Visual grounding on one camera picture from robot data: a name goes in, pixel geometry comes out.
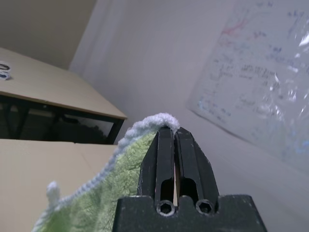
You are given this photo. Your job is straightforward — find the green towel with white trim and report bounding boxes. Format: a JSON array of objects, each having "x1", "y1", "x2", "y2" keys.
[{"x1": 31, "y1": 112, "x2": 181, "y2": 232}]

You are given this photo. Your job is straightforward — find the whiteboard with writing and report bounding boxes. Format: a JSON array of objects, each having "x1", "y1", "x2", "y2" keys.
[{"x1": 185, "y1": 0, "x2": 309, "y2": 174}]

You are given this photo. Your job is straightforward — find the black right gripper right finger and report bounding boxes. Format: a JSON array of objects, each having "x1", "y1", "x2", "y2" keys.
[{"x1": 175, "y1": 129, "x2": 220, "y2": 208}]

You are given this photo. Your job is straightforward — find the wooden table with black frame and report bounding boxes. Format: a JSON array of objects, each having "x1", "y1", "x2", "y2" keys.
[{"x1": 0, "y1": 47, "x2": 128, "y2": 145}]

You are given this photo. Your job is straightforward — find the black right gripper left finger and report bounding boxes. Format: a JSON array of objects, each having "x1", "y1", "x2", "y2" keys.
[{"x1": 137, "y1": 128, "x2": 175, "y2": 205}]

